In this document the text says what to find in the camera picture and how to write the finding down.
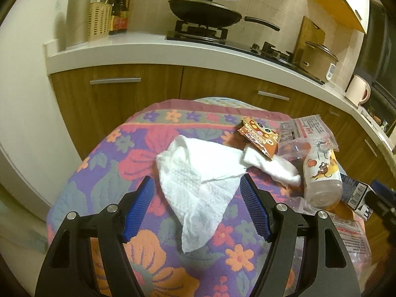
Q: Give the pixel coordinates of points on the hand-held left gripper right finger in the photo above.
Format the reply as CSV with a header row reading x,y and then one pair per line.
x,y
255,210

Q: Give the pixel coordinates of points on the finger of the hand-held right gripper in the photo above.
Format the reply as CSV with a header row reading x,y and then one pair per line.
x,y
385,207
382,185

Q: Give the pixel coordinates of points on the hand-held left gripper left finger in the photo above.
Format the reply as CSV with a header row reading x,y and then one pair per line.
x,y
137,210

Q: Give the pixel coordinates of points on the dark blue milk carton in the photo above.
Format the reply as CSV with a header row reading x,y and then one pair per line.
x,y
355,191

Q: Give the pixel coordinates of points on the white printed plastic bottle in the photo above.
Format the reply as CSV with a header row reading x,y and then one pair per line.
x,y
320,179

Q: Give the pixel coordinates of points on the large white paper tissue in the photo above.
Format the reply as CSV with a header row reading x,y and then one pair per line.
x,y
198,185

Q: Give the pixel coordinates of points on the clear printed plastic bag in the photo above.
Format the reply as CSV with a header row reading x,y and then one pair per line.
x,y
352,238
297,130

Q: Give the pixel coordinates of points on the floral tablecloth table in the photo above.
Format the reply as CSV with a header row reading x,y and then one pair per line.
x,y
108,176

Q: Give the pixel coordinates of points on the crumpled white paper tissue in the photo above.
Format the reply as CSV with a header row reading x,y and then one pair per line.
x,y
278,170

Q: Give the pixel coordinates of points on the orange snack packet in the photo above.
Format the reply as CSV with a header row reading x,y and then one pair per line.
x,y
258,137

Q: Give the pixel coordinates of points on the white electric kettle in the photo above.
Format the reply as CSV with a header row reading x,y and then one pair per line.
x,y
355,89

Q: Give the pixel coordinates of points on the wooden kitchen cabinet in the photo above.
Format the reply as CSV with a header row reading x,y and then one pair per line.
x,y
123,105

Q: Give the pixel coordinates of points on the beige rice cooker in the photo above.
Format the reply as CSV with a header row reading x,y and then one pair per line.
x,y
315,62

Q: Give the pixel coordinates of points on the white refrigerator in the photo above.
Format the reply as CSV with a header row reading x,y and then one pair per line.
x,y
31,99

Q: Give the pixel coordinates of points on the black gas stove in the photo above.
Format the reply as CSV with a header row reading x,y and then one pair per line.
x,y
241,48

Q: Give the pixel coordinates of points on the wooden cutting board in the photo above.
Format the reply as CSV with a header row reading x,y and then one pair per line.
x,y
306,31

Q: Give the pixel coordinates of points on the beige utensil basket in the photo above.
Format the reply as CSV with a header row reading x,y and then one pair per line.
x,y
99,21

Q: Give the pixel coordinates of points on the dark sauce bottle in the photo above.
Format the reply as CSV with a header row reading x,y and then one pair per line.
x,y
113,12
124,12

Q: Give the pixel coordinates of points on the silver thermos canister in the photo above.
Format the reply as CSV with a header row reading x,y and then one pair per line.
x,y
77,18

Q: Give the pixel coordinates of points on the black wok with lid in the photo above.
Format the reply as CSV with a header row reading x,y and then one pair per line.
x,y
204,14

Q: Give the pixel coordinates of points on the yellow wall cabinet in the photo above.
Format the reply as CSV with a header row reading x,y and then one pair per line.
x,y
334,9

